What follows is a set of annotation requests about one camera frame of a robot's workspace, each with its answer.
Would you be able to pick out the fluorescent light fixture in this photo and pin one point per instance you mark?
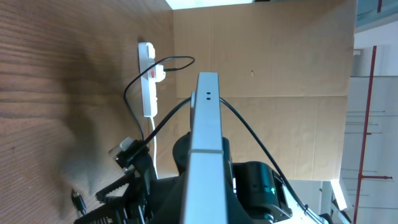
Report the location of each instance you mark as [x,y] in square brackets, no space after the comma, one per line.
[339,195]

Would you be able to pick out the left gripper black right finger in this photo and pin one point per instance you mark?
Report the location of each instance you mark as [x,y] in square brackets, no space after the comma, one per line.
[236,212]

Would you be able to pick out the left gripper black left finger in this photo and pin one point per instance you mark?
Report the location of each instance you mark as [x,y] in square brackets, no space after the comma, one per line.
[165,199]

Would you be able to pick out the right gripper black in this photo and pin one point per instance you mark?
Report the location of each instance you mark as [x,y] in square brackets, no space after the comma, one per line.
[133,205]

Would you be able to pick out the white power strip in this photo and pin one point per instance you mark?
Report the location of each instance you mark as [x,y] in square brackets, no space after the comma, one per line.
[146,59]

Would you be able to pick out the white usb charger plug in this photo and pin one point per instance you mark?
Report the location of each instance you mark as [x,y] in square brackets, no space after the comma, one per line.
[157,73]

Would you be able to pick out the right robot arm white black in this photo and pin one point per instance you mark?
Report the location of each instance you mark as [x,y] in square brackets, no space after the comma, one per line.
[255,194]

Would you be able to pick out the blue Galaxy smartphone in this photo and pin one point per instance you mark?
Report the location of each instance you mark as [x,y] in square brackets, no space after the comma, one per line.
[204,197]

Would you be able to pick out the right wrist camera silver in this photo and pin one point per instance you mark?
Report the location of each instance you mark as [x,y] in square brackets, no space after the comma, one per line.
[118,152]

